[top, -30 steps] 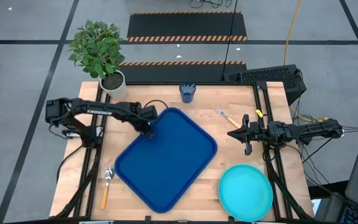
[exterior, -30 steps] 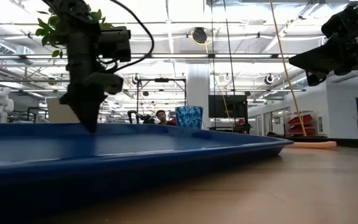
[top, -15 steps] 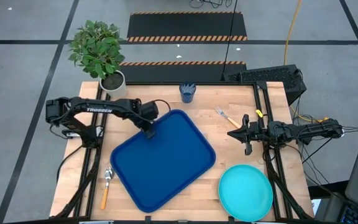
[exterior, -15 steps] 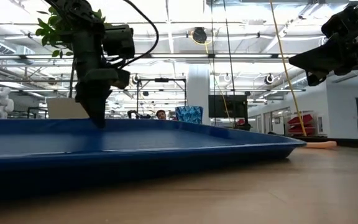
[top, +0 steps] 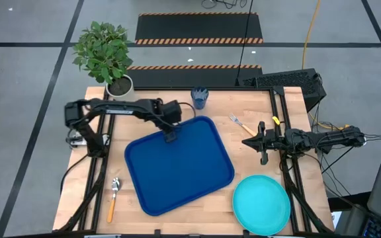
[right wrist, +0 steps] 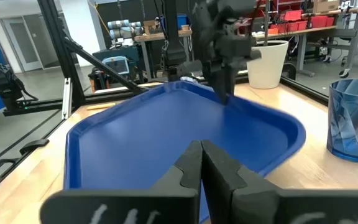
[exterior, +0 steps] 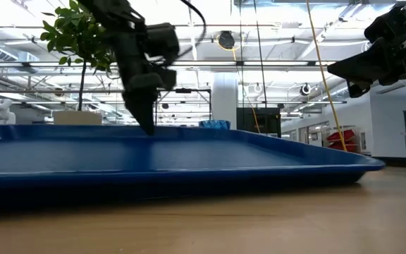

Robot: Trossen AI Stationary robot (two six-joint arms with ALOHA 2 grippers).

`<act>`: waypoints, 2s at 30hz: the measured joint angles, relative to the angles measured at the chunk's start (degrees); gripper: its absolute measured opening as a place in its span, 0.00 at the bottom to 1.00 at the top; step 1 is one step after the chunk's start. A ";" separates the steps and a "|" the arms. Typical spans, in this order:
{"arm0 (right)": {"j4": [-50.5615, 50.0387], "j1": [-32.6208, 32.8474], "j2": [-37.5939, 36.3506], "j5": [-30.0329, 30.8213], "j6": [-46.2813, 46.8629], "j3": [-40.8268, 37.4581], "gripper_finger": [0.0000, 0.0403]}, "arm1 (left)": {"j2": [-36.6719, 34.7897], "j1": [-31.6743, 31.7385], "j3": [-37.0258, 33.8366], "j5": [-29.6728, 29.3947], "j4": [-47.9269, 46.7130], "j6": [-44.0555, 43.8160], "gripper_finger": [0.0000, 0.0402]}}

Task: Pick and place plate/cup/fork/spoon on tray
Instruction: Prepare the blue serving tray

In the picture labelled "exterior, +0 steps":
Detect white building column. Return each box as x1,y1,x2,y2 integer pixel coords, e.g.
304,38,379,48
211,72,238,130

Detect black cabinet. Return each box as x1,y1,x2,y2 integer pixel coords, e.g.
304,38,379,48
236,107,282,138

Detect red storage bins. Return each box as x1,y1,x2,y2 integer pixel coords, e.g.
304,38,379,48
326,129,357,152

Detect blue faceted cup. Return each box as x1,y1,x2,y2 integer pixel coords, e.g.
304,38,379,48
198,119,231,130

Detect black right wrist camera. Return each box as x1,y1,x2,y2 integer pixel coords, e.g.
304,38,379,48
347,80,371,99

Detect black hanging cable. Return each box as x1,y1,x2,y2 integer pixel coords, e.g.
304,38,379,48
252,0,269,109

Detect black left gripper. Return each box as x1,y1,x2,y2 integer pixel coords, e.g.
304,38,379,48
113,24,178,137

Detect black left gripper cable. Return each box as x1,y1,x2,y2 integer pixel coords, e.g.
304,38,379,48
180,0,207,59

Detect blue plastic tray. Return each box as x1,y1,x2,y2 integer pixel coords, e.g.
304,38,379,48
0,123,386,210

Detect yellow cable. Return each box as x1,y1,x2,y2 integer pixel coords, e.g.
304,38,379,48
305,0,348,152

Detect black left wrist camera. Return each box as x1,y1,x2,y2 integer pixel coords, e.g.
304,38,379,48
143,23,180,66

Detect white plant pot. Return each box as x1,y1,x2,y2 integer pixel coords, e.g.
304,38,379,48
53,110,103,126

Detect green leafy plant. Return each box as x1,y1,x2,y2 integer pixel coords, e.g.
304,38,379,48
39,0,119,112

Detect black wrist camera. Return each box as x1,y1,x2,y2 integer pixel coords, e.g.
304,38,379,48
143,23,180,66
347,80,371,99

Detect white humanoid robot figure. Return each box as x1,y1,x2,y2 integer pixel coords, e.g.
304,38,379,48
0,98,16,126

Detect black metal frame stand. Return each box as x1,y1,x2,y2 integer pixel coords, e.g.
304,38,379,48
154,87,213,127

